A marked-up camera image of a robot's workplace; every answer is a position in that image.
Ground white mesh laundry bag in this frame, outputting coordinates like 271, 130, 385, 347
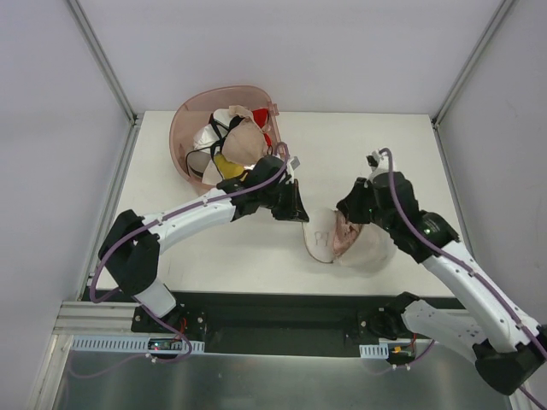
303, 208, 397, 274

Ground left white cable duct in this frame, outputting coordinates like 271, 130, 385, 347
72, 336, 205, 355

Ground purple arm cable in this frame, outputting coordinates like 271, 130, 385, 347
378, 148, 547, 410
90, 143, 291, 364

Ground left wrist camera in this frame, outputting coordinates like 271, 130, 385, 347
277, 155, 300, 180

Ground right white cable duct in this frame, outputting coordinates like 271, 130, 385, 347
359, 343, 390, 360

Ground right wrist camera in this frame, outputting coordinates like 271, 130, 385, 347
367, 150, 398, 180

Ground pink translucent plastic basket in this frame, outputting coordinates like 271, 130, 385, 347
169, 85, 281, 195

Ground right aluminium frame post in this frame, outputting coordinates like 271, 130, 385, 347
432, 0, 518, 130

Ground front aluminium frame rail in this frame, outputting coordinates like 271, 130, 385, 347
53, 301, 138, 336

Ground white cable duct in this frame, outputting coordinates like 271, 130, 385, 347
72, 336, 205, 355
359, 343, 390, 360

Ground yellow bra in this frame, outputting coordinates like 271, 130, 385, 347
213, 154, 245, 179

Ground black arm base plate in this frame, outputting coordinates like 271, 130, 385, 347
131, 292, 450, 358

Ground left aluminium frame post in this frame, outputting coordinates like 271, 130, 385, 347
64, 0, 138, 126

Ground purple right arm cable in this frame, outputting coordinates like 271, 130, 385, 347
378, 148, 547, 410

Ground pink bra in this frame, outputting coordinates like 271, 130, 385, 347
332, 211, 363, 258

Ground aluminium frame post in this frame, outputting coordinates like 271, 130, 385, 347
432, 0, 518, 130
64, 0, 138, 126

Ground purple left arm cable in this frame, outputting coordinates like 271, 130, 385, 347
90, 143, 291, 364

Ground red bra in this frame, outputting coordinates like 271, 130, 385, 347
251, 108, 273, 147

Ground metal front sheet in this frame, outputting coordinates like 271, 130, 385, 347
30, 335, 533, 409

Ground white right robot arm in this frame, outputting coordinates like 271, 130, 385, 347
337, 172, 546, 395

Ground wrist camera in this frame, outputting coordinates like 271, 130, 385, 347
277, 155, 300, 180
367, 150, 398, 180

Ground white bra black trim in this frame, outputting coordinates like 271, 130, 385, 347
185, 108, 234, 185

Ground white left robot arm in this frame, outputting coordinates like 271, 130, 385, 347
97, 155, 309, 332

